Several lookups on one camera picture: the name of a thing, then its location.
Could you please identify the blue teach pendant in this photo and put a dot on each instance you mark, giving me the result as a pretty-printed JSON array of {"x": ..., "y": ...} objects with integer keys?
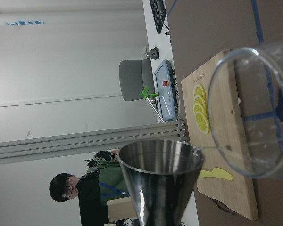
[{"x": 166, "y": 94}]

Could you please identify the bamboo cutting board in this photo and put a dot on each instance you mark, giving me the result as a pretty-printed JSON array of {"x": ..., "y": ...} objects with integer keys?
[{"x": 227, "y": 132}]

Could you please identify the black computer mouse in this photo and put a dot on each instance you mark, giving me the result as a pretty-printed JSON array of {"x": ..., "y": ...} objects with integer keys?
[{"x": 154, "y": 53}]

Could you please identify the clear wine glass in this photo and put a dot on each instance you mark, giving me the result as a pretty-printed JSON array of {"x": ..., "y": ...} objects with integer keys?
[{"x": 258, "y": 73}]

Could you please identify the steel cocktail jigger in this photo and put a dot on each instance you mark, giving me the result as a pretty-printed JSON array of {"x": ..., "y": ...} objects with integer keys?
[{"x": 160, "y": 176}]

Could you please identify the lemon slice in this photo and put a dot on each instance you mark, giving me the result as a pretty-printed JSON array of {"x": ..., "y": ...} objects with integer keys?
[
  {"x": 199, "y": 90},
  {"x": 202, "y": 122},
  {"x": 199, "y": 99},
  {"x": 199, "y": 108}
]

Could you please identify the aluminium frame column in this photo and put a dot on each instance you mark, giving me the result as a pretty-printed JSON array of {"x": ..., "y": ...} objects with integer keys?
[{"x": 87, "y": 142}]

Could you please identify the wooden post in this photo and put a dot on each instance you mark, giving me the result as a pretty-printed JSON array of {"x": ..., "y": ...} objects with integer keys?
[{"x": 121, "y": 208}]

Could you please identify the green clamp tool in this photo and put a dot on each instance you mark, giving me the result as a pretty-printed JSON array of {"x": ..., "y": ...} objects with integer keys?
[{"x": 145, "y": 93}]

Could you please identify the person in green shirt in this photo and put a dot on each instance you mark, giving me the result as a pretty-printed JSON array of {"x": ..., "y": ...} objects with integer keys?
[{"x": 102, "y": 182}]

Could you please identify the black keyboard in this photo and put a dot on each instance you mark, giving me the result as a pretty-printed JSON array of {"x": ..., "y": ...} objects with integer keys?
[{"x": 158, "y": 13}]

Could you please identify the grey office chair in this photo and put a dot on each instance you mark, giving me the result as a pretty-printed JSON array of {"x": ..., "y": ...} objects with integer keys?
[{"x": 134, "y": 75}]

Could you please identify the yellow plastic knife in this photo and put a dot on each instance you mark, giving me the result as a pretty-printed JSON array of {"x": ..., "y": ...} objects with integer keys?
[{"x": 216, "y": 173}]

